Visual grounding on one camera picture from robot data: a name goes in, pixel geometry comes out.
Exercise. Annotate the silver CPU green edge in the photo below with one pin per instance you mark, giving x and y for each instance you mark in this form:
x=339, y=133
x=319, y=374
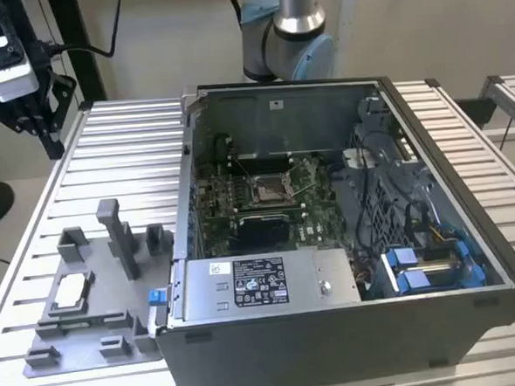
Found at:
x=71, y=292

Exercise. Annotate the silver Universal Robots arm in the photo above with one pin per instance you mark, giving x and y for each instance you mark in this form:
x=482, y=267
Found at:
x=291, y=24

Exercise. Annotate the CPU socket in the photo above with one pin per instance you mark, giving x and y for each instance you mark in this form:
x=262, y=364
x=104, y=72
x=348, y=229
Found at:
x=269, y=192

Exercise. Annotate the black RAM slot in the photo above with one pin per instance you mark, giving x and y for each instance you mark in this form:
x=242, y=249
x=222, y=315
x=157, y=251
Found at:
x=271, y=207
x=272, y=212

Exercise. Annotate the green RAM stick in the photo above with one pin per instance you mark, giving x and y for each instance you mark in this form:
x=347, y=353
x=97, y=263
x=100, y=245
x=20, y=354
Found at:
x=86, y=321

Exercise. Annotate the thin metal locking lever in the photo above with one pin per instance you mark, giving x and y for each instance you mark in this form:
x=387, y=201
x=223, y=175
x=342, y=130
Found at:
x=243, y=167
x=303, y=175

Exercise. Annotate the hard disk in blue carrier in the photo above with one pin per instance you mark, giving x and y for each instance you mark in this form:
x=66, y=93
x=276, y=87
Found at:
x=155, y=297

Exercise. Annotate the grey parts rack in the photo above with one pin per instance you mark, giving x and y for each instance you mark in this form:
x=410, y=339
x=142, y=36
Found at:
x=109, y=342

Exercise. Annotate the silver power supply with label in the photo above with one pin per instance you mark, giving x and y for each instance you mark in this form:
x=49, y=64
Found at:
x=202, y=288

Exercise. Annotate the black block with silver edge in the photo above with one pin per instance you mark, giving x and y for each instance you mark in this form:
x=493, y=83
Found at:
x=262, y=232

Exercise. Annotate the green Dell motherboard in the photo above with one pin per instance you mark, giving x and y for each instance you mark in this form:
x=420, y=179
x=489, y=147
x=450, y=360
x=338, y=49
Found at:
x=324, y=206

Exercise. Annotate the grey drive cage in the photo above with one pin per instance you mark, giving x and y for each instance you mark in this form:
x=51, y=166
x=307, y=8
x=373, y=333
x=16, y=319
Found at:
x=385, y=211

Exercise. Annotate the blue disk carrier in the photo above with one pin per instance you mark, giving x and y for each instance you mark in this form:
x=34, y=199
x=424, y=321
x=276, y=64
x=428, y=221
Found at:
x=405, y=256
x=411, y=282

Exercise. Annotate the metal slat side table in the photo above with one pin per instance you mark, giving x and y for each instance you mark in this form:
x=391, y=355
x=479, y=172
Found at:
x=511, y=94

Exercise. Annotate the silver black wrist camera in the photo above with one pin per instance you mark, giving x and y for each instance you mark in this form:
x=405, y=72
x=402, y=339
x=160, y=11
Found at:
x=5, y=68

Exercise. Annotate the black upright post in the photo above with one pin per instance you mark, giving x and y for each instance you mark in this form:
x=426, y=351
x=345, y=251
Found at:
x=78, y=46

